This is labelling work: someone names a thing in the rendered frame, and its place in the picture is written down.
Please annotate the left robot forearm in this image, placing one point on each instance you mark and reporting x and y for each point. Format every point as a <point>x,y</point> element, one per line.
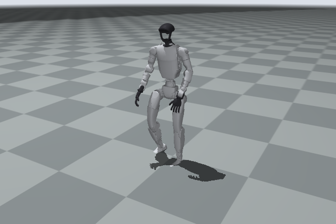
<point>185,82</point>

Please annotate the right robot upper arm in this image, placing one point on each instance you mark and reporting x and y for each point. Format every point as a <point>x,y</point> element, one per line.
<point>151,60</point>

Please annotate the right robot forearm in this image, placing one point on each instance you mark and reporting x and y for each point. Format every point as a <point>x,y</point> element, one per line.
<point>145,78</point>

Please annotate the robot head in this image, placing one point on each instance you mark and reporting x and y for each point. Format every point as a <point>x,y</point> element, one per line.
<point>168,29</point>

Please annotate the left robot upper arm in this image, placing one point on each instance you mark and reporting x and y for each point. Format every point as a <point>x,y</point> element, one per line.
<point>184,54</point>

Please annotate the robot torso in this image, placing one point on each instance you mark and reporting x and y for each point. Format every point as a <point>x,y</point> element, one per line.
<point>170,66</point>

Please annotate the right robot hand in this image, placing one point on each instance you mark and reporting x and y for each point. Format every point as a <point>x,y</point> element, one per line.
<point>140,90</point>

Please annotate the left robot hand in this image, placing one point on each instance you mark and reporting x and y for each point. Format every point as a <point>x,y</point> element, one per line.
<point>176,103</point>

